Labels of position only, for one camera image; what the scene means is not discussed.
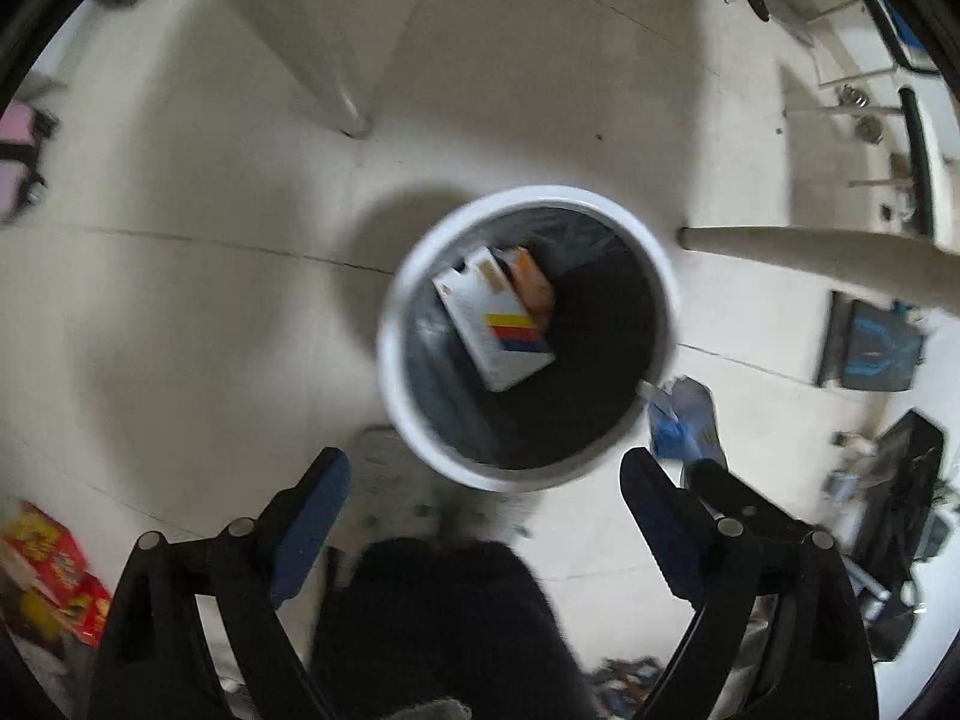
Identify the white round trash bin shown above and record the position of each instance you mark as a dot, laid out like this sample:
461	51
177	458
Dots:
600	360

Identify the person's black trouser leg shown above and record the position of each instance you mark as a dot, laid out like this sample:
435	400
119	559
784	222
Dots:
442	630

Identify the black padded bar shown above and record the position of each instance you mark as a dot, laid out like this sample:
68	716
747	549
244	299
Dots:
919	157

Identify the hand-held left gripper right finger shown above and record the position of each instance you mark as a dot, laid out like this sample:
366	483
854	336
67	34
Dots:
651	514

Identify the dark printed wrapper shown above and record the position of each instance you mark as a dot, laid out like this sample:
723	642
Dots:
626	682

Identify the red and yellow box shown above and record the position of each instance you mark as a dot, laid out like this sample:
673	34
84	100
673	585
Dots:
52	570

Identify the white carton with coloured stripes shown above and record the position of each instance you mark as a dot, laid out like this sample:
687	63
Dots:
491	330

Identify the white table leg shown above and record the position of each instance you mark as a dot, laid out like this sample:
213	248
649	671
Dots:
817	253
300	22

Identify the white metal chair frame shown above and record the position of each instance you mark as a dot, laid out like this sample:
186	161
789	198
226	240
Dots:
825	75

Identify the pink bag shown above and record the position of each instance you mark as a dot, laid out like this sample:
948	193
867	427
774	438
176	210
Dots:
15	157

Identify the blue plastic packet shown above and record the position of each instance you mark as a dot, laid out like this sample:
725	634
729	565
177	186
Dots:
686	420

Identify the black and blue box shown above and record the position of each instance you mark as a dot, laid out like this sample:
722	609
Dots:
874	345

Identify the orange and white box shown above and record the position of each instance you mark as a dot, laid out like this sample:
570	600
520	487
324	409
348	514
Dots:
531	281

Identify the black equipment pile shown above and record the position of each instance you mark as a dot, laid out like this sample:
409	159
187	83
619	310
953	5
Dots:
896	510

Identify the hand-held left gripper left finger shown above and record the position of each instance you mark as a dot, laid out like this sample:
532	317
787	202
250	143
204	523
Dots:
311	517

